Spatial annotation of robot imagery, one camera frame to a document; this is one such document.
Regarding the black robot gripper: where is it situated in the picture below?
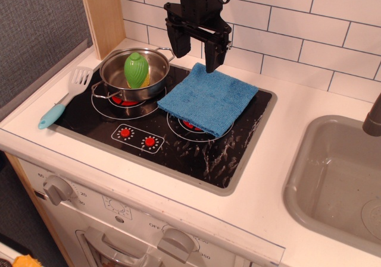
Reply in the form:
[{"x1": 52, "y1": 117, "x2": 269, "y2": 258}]
[{"x1": 164, "y1": 0, "x2": 232, "y2": 73}]

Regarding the green yellow toy corn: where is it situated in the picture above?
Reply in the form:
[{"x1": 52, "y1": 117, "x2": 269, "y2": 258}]
[{"x1": 124, "y1": 52, "x2": 150, "y2": 89}]

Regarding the blue knitted cloth napkin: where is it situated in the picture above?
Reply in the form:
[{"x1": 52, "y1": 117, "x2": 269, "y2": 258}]
[{"x1": 157, "y1": 63, "x2": 258, "y2": 137}]

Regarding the stainless steel pot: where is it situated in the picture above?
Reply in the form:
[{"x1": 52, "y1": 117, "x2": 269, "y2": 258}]
[{"x1": 91, "y1": 47, "x2": 174, "y2": 102}]

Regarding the black toy stovetop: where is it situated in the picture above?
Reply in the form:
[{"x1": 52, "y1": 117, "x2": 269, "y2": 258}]
[{"x1": 50, "y1": 72, "x2": 277, "y2": 196}]

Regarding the right red stove knob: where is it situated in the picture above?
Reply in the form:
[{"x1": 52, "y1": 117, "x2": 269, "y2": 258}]
[{"x1": 144, "y1": 137, "x2": 156, "y2": 147}]

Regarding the red stove knob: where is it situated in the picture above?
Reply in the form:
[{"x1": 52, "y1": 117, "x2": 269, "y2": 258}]
[
  {"x1": 144, "y1": 137, "x2": 156, "y2": 147},
  {"x1": 120, "y1": 128, "x2": 132, "y2": 139}
]

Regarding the left red stove knob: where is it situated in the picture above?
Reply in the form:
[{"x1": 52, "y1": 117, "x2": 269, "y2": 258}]
[{"x1": 120, "y1": 128, "x2": 132, "y2": 139}]

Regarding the grey faucet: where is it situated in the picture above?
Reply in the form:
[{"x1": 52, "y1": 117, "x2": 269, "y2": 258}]
[{"x1": 362, "y1": 94, "x2": 381, "y2": 137}]

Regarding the grey plastic sink basin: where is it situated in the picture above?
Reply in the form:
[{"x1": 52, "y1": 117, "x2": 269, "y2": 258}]
[{"x1": 284, "y1": 115, "x2": 380, "y2": 256}]

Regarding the right grey oven dial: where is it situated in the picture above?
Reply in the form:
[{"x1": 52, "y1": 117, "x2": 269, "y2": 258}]
[{"x1": 157, "y1": 228, "x2": 195, "y2": 263}]

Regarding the grey oven dial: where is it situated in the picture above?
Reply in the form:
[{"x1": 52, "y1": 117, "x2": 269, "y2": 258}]
[
  {"x1": 157, "y1": 228, "x2": 195, "y2": 263},
  {"x1": 43, "y1": 175, "x2": 73, "y2": 206}
]

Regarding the left grey oven dial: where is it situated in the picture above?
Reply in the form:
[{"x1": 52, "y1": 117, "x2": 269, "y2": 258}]
[{"x1": 43, "y1": 175, "x2": 73, "y2": 206}]

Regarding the orange object bottom corner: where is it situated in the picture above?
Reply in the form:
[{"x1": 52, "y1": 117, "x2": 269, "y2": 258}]
[{"x1": 12, "y1": 255, "x2": 42, "y2": 267}]

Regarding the wooden side post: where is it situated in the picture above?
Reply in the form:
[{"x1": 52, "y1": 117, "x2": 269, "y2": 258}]
[{"x1": 83, "y1": 0, "x2": 126, "y2": 60}]

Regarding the white spatula blue handle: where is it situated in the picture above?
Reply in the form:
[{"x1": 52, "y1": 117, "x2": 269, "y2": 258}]
[{"x1": 38, "y1": 67, "x2": 93, "y2": 130}]

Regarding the grey oven door handle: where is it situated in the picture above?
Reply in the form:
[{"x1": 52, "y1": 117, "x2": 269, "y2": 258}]
[{"x1": 82, "y1": 227, "x2": 163, "y2": 266}]

